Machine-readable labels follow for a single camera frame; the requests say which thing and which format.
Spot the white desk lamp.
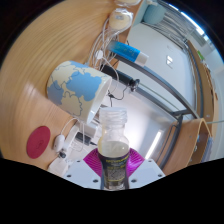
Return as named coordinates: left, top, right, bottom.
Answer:
left=144, top=129, right=163, bottom=161

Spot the long wooden wall shelf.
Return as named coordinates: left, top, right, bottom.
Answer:
left=186, top=39, right=222, bottom=132

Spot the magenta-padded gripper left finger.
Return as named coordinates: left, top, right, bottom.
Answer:
left=64, top=147, right=102, bottom=190

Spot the white power strip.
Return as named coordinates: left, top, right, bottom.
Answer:
left=64, top=123, right=83, bottom=152

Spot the cream mug with blue patches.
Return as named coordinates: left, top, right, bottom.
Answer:
left=45, top=60, right=113, bottom=125

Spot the flat round red coaster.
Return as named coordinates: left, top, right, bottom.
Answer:
left=26, top=125, right=52, bottom=160

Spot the clear bottle with black label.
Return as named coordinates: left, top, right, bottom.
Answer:
left=97, top=106, right=131, bottom=192

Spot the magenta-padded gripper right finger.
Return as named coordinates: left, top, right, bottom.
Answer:
left=126, top=148, right=166, bottom=190

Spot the blue tube with white cap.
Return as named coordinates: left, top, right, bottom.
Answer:
left=107, top=40, right=149, bottom=66

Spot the bed with teal bedding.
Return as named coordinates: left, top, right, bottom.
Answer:
left=133, top=0, right=188, bottom=28

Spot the black electric shaver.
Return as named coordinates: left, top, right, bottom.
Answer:
left=99, top=64, right=141, bottom=92

